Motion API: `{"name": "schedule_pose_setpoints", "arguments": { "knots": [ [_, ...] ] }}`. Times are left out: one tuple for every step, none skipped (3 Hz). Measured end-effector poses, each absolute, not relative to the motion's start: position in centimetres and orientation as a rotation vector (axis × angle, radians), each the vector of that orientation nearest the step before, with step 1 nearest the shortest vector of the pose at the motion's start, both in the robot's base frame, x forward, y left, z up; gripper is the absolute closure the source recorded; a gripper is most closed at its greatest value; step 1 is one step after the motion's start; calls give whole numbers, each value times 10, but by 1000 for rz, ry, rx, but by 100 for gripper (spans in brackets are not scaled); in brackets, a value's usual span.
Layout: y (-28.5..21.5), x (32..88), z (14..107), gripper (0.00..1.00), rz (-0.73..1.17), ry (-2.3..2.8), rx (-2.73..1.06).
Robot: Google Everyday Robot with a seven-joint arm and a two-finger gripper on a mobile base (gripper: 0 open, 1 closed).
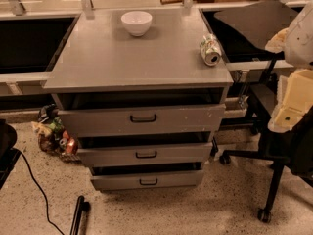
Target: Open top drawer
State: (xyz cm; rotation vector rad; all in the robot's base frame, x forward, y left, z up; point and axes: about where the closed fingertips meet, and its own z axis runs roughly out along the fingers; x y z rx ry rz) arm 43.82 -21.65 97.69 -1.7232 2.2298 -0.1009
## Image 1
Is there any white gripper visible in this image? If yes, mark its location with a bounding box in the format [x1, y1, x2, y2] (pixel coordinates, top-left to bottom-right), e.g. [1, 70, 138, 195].
[267, 69, 313, 132]

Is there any grey top drawer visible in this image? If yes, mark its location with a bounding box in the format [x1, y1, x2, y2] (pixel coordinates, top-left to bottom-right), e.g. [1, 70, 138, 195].
[58, 104, 225, 137]

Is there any grey drawer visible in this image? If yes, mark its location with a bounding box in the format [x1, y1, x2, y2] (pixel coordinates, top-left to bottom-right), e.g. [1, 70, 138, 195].
[91, 170, 203, 191]
[78, 143, 212, 167]
[58, 104, 225, 137]

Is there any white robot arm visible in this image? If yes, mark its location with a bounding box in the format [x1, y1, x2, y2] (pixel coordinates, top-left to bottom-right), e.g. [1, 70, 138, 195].
[265, 1, 313, 133]

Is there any grey middle drawer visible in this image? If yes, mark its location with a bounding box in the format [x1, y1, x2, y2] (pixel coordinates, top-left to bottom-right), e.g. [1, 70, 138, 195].
[78, 143, 212, 167]

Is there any grey drawer cabinet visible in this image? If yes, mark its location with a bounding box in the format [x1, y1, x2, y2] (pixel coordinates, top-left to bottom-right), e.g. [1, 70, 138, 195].
[44, 9, 233, 177]

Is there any grey bottom drawer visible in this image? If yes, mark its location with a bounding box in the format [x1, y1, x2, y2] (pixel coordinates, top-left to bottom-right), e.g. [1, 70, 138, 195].
[91, 170, 203, 191]

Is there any black office chair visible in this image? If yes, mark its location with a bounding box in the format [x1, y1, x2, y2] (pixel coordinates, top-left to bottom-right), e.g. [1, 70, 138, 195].
[216, 1, 313, 223]

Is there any green white drink can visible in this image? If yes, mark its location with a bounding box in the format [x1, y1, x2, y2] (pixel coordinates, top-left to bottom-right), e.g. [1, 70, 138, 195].
[200, 34, 222, 67]

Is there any brown wooden stick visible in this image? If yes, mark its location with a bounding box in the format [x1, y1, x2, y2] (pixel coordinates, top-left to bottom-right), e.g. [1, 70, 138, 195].
[160, 0, 183, 5]

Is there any white ceramic bowl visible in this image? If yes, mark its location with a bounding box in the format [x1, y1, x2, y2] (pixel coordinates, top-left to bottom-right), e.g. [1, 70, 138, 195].
[121, 11, 153, 36]

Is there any black tube on floor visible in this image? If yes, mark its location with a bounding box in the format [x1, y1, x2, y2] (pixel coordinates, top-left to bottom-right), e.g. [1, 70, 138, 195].
[69, 195, 90, 235]

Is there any pile of snack bags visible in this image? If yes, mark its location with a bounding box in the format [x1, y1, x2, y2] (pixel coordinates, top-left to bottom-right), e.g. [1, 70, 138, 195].
[31, 104, 80, 163]

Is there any black equipment at left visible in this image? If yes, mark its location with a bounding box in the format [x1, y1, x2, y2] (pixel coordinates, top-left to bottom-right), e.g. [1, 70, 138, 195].
[0, 119, 20, 189]

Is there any black cable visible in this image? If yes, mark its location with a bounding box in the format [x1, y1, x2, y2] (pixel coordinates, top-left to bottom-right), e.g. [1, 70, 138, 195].
[15, 148, 66, 235]

